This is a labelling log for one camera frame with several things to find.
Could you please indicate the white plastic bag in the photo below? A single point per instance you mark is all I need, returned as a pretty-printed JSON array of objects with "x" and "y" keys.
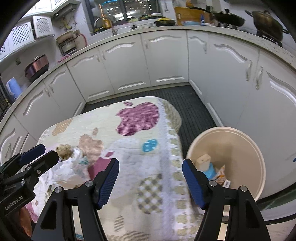
[{"x": 72, "y": 172}]

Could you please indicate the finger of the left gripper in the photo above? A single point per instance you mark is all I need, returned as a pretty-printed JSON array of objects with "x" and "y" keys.
[
  {"x": 32, "y": 154},
  {"x": 42, "y": 164}
]

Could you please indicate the white kitchen cabinets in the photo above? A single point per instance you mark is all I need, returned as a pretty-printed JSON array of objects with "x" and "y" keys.
[{"x": 245, "y": 82}]

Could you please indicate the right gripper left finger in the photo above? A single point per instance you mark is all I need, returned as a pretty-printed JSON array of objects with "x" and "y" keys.
[{"x": 56, "y": 221}]

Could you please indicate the dark cooking pot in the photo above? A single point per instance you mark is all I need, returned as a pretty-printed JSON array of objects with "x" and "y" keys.
[{"x": 267, "y": 26}]

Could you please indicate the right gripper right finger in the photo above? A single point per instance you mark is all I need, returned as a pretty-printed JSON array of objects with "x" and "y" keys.
[{"x": 245, "y": 221}]

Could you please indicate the patchwork quilt table cover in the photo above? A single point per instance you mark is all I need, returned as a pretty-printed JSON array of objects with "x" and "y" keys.
[{"x": 150, "y": 199}]

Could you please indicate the pink rice cooker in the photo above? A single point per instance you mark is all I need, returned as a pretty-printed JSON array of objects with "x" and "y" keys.
[{"x": 36, "y": 68}]

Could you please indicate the wooden cutting board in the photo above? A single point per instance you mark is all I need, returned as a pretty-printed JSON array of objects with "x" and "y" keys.
[{"x": 192, "y": 15}]

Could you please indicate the black frying pan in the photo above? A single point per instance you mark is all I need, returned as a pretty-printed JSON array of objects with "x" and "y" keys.
[{"x": 223, "y": 17}]

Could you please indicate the blue paper box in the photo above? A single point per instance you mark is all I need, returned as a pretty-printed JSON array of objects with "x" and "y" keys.
[{"x": 210, "y": 172}]

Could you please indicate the black ribbed floor mat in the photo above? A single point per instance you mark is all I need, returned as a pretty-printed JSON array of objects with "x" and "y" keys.
[{"x": 184, "y": 109}]

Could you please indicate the brown paper ball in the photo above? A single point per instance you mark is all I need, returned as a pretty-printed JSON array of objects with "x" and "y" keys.
[{"x": 64, "y": 151}]

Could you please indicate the beige round trash bin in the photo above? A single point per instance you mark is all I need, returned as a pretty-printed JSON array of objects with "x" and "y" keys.
[{"x": 232, "y": 148}]

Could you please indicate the white sponge block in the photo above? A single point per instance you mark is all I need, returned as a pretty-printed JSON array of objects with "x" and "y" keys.
[{"x": 203, "y": 162}]

